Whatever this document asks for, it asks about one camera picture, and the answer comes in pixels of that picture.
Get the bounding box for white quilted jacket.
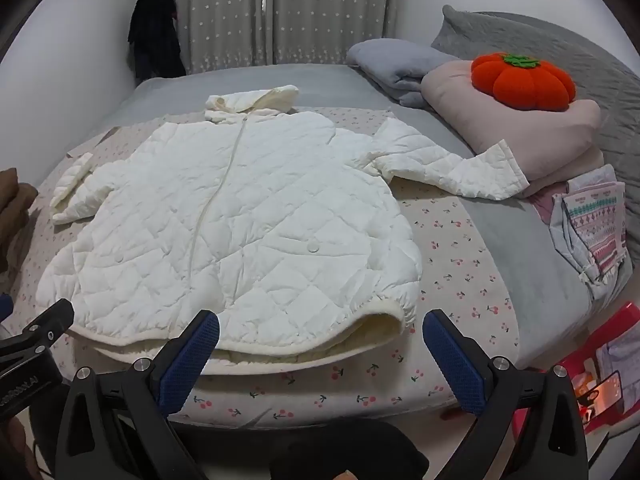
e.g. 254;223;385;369
37;85;531;377

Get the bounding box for dark hanging clothes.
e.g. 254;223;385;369
127;0;189;82

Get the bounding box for patterned pink folded clothes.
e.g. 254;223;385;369
532;164;632;302

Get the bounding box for cherry print blanket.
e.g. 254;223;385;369
10;105;517;431

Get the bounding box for beige folded pillow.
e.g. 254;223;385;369
420;60;607;199

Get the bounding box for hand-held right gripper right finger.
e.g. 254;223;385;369
422;308;589;480

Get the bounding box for grey starred curtain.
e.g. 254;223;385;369
172;0;402;77

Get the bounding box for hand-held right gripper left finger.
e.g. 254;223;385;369
54;309;221;480

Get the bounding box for brown cloth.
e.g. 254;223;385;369
0;167;39;282

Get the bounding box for grey bed sheet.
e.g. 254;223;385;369
65;62;596;363

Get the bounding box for grey quilted bed cover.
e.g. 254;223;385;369
430;5;640;203

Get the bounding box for orange pumpkin cushion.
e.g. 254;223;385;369
471;52;577;110

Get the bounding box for grey pillow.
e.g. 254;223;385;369
346;38;462;109

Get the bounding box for red box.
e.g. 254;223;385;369
554;302;640;436

